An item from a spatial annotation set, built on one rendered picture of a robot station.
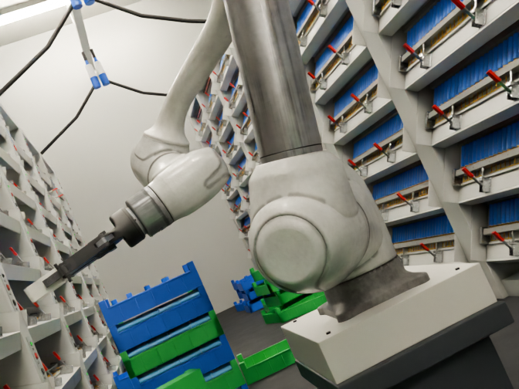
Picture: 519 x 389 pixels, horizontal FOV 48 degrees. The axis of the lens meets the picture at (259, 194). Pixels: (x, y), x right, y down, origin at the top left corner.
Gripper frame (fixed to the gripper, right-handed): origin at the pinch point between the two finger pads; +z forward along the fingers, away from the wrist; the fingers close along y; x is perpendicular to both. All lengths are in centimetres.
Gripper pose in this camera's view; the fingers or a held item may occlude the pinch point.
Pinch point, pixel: (45, 285)
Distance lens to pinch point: 117.7
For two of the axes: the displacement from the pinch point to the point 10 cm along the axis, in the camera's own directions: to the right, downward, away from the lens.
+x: -6.0, -8.0, 0.1
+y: -1.9, 1.6, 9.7
